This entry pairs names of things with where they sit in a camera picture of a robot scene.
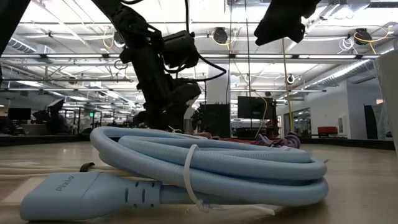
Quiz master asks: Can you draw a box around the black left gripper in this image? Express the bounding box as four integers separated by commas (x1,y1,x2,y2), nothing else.
119,46,202,130

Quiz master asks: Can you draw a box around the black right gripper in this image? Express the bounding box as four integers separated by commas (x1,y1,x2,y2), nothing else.
254,0,307,47

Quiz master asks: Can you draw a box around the light blue Pixio cable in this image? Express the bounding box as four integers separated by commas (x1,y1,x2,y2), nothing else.
20,126,330,222

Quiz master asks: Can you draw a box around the purple cable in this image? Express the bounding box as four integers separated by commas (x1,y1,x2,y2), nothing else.
254,133,302,149

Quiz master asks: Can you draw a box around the cream cable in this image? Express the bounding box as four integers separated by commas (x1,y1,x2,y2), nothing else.
0,161,134,183

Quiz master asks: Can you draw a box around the long ceiling light strip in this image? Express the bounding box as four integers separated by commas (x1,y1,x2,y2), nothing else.
0,53,383,60

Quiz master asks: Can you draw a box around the black cabinet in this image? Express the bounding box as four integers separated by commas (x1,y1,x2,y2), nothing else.
200,103,231,139

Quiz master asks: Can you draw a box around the white building pillar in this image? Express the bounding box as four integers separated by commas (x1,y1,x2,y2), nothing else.
206,63,231,106

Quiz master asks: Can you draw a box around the black monitor screen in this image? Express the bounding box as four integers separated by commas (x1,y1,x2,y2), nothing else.
238,96,277,121

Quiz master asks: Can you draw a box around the black studio light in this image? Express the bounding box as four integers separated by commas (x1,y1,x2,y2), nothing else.
46,98,65,111

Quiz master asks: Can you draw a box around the red bench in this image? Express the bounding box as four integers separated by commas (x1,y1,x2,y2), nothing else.
317,126,338,137

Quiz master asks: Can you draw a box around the grey plastic bin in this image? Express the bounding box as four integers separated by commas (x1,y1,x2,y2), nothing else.
374,51,398,152

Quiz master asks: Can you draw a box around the small dark monitor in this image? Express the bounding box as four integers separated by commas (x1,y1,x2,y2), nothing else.
7,108,32,121

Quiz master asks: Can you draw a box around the black hanging cable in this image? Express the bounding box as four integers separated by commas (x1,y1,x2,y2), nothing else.
243,0,253,98

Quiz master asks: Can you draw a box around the white lamp power cord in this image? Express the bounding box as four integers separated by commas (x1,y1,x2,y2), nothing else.
167,126,215,140

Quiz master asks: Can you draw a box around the black ceiling cable reel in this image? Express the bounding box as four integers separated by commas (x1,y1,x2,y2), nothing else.
353,27,373,47
212,27,229,45

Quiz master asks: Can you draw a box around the yellow hanging power cord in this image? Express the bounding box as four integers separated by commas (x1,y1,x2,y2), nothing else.
281,39,295,135

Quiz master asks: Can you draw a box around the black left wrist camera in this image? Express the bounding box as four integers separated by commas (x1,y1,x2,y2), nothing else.
161,30,200,75

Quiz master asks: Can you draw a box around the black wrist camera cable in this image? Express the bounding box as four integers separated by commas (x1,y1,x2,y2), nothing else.
164,0,228,83

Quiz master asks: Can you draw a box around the silver ventilation duct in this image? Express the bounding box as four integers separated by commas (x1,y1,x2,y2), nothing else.
306,58,379,90

